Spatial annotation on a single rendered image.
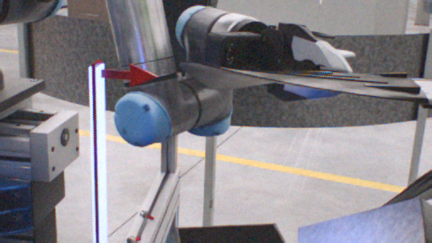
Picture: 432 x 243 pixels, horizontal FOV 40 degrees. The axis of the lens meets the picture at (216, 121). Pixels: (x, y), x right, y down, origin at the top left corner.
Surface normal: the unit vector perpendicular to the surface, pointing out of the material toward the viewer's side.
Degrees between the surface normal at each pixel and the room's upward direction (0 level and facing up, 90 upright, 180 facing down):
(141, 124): 90
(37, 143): 90
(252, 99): 90
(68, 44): 90
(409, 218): 55
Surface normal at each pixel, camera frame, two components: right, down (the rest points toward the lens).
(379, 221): -0.69, -0.45
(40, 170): -0.17, 0.29
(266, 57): -0.84, 0.02
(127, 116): -0.55, 0.23
